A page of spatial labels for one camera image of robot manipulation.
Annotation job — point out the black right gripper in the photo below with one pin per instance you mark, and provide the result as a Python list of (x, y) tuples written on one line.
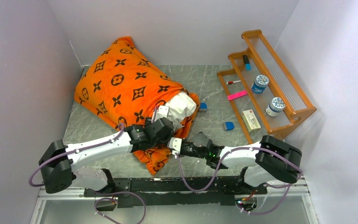
[(181, 152)]

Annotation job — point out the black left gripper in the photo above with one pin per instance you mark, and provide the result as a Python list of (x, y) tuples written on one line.
[(165, 139)]

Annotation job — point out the white pillow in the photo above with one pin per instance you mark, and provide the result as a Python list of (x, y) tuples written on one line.
[(180, 107)]

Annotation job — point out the orange patterned pillowcase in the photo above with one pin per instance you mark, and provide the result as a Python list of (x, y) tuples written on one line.
[(123, 87)]

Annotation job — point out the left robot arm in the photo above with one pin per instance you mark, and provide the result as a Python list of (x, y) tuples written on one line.
[(63, 166)]

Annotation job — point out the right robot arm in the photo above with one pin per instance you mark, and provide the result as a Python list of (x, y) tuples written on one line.
[(266, 160)]

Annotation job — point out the blue grey eraser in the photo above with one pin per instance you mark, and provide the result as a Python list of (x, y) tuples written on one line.
[(228, 126)]

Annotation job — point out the small cardboard box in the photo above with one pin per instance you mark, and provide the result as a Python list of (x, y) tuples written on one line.
[(250, 120)]

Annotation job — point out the pink flat strip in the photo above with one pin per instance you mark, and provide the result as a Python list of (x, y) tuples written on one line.
[(237, 95)]

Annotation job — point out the red white marker pen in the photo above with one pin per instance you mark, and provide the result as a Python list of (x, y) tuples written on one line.
[(233, 82)]

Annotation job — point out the wooden tiered shelf rack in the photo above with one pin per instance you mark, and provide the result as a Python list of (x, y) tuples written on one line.
[(274, 93)]

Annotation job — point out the blue jar near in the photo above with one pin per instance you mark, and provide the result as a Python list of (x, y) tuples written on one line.
[(260, 83)]

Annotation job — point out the blue jar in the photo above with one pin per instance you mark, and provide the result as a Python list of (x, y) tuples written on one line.
[(275, 107), (260, 83)]

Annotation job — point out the blue jar far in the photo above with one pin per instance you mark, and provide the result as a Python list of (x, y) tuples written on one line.
[(275, 107)]

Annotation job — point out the blue black highlighter marker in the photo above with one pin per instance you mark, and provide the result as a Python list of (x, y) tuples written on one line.
[(246, 62)]

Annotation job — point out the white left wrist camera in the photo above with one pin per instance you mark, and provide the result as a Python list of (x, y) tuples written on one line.
[(161, 112)]

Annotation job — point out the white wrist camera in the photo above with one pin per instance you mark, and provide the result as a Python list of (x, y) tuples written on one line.
[(174, 144), (161, 112)]

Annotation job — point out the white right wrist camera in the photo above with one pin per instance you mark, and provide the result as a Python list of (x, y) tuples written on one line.
[(174, 144)]

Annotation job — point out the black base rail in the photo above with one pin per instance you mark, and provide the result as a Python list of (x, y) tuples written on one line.
[(130, 192)]

